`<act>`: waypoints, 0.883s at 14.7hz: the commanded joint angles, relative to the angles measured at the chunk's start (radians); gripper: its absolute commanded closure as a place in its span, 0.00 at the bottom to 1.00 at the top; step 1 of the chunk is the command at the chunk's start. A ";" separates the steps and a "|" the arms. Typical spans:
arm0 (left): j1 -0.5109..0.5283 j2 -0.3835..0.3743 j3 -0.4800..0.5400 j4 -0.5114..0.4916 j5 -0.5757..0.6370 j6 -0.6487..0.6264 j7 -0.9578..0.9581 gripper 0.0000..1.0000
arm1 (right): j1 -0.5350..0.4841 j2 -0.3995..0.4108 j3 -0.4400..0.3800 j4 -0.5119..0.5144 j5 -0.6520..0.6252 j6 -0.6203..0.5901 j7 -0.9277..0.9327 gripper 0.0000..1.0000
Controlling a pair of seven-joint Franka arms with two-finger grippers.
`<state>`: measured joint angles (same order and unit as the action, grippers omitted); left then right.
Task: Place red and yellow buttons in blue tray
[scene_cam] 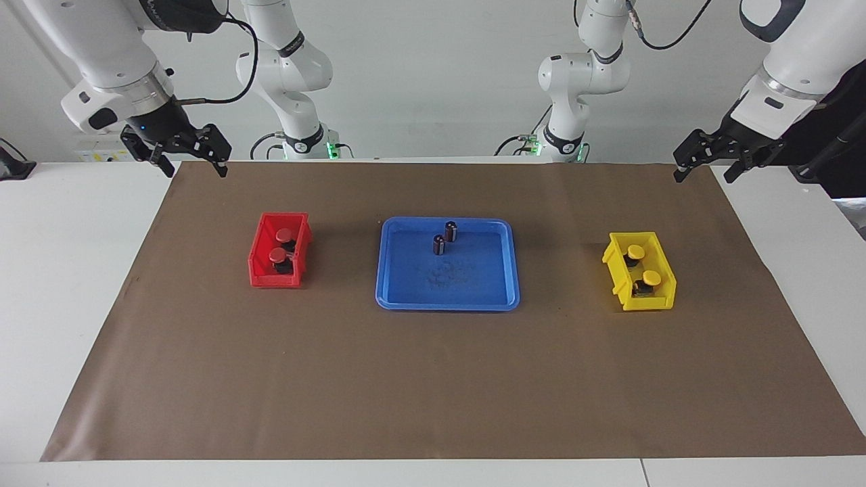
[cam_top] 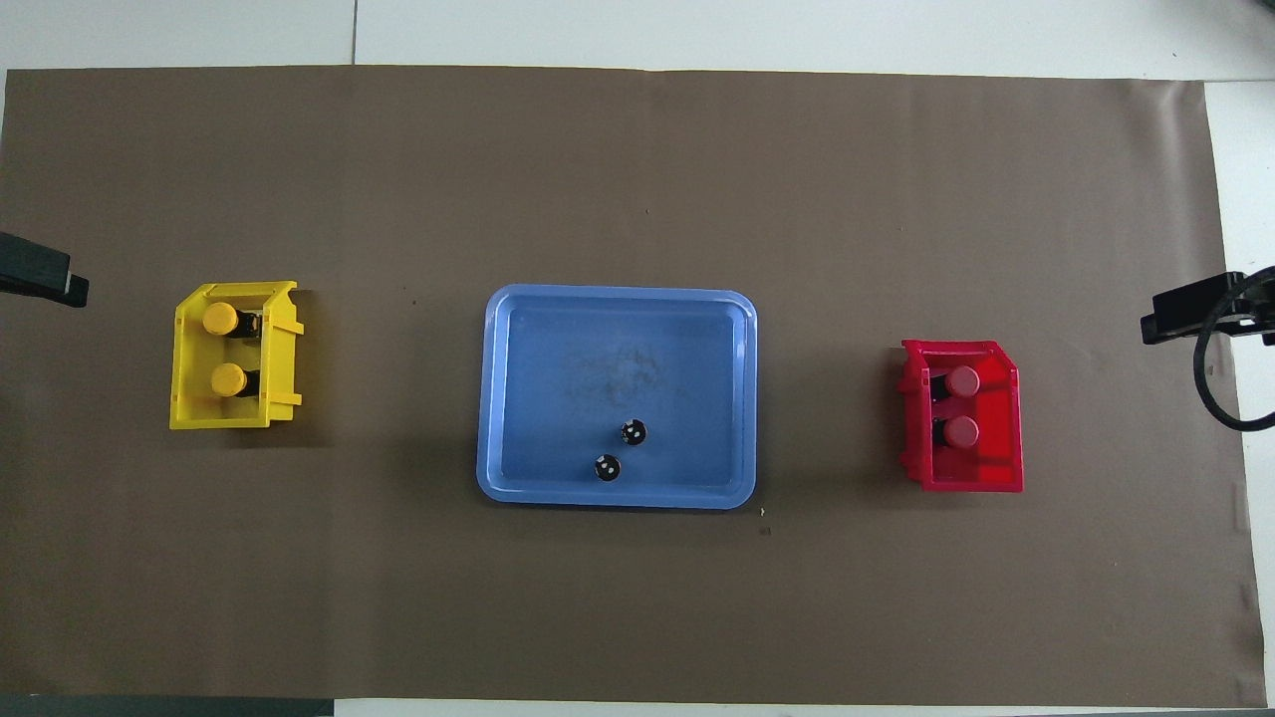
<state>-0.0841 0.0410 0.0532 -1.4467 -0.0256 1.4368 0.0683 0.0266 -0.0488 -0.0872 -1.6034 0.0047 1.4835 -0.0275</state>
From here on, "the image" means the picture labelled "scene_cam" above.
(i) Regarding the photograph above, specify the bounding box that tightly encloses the blue plastic tray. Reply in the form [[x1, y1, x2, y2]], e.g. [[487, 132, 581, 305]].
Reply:
[[375, 216, 521, 312]]

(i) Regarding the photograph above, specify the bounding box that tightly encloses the black equipment stand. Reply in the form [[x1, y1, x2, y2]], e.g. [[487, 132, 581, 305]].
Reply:
[[788, 64, 866, 200]]

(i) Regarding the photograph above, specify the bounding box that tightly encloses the red plastic bin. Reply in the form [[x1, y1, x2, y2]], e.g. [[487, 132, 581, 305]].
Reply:
[[248, 212, 313, 289]]

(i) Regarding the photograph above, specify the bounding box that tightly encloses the yellow plastic bin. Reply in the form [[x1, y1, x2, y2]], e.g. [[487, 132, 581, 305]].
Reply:
[[602, 231, 677, 312]]

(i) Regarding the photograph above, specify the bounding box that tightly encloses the brown paper mat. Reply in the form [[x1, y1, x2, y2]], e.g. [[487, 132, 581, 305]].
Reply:
[[41, 160, 866, 463]]

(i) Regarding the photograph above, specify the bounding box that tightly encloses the black base cable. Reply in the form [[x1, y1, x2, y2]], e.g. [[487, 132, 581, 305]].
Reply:
[[493, 108, 552, 158], [249, 133, 281, 161]]

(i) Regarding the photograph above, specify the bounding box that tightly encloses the white wall socket strip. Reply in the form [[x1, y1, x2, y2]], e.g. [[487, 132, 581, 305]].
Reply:
[[74, 139, 136, 164]]

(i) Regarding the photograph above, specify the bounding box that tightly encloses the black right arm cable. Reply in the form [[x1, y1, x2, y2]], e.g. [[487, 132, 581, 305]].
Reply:
[[177, 15, 260, 106]]

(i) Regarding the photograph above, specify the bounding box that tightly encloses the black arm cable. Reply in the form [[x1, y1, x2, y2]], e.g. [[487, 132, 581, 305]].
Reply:
[[177, 15, 260, 106], [626, 0, 712, 51]]

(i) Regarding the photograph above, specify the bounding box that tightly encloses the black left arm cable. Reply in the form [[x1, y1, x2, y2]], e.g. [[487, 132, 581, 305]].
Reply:
[[626, 0, 712, 51]]

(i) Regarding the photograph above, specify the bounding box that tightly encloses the black clamp mount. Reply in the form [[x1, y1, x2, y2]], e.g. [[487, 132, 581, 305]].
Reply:
[[0, 139, 37, 182]]

